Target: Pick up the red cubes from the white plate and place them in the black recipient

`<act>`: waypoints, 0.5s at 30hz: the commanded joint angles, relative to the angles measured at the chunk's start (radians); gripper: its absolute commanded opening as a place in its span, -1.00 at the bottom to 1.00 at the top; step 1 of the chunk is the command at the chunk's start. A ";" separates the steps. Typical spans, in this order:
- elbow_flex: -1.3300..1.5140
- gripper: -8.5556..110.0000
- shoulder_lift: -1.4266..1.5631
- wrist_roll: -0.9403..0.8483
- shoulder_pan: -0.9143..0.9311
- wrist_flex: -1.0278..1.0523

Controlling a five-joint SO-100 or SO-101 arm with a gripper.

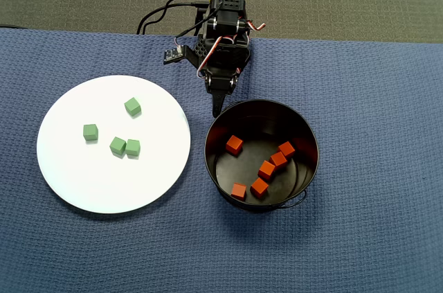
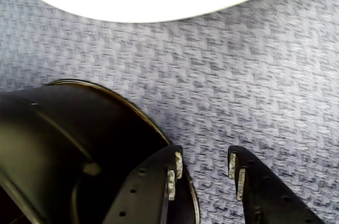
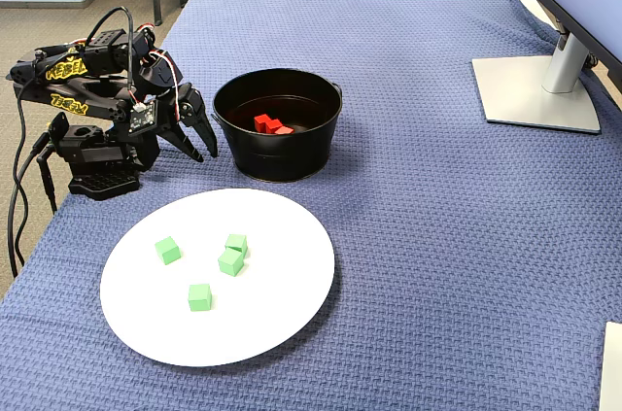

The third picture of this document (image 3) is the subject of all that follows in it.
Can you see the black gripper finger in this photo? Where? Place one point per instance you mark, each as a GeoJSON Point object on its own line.
{"type": "Point", "coordinates": [182, 139]}
{"type": "Point", "coordinates": [199, 112]}

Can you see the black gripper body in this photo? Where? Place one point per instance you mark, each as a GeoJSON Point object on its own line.
{"type": "Point", "coordinates": [186, 116]}

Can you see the white round plate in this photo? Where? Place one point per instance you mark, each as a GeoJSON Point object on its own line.
{"type": "Point", "coordinates": [282, 284]}

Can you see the black metal bucket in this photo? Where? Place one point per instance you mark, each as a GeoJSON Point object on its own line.
{"type": "Point", "coordinates": [282, 158]}

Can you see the green cube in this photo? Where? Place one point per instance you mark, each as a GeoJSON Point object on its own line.
{"type": "Point", "coordinates": [231, 263]}
{"type": "Point", "coordinates": [167, 250]}
{"type": "Point", "coordinates": [236, 242]}
{"type": "Point", "coordinates": [199, 297]}

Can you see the blue knit tablecloth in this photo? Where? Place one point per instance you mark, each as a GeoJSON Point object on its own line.
{"type": "Point", "coordinates": [437, 236]}

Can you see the silver monitor stand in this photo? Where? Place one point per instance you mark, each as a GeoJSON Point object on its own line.
{"type": "Point", "coordinates": [534, 100]}

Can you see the white flat board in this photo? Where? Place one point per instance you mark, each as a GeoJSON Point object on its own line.
{"type": "Point", "coordinates": [613, 372]}

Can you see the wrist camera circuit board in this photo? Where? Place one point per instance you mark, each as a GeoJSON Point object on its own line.
{"type": "Point", "coordinates": [143, 114]}

